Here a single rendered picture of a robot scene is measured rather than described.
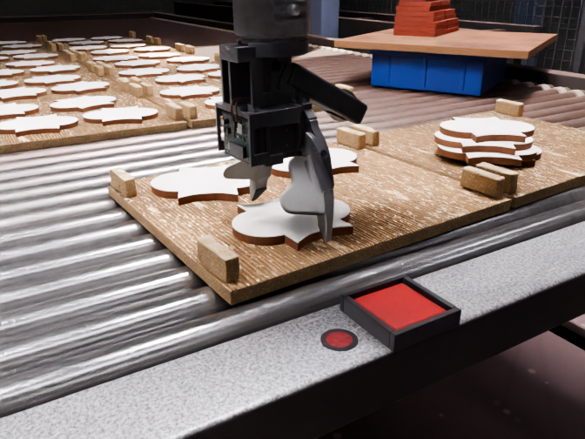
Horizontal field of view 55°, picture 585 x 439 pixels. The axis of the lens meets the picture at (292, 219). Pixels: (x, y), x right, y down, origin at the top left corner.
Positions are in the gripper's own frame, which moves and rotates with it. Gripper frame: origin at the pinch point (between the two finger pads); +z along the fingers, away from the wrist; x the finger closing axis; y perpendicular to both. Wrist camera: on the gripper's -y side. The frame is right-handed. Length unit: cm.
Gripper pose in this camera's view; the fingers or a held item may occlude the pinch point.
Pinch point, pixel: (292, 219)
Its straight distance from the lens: 65.0
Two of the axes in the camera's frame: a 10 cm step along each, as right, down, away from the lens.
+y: -8.2, 2.4, -5.2
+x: 5.7, 3.2, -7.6
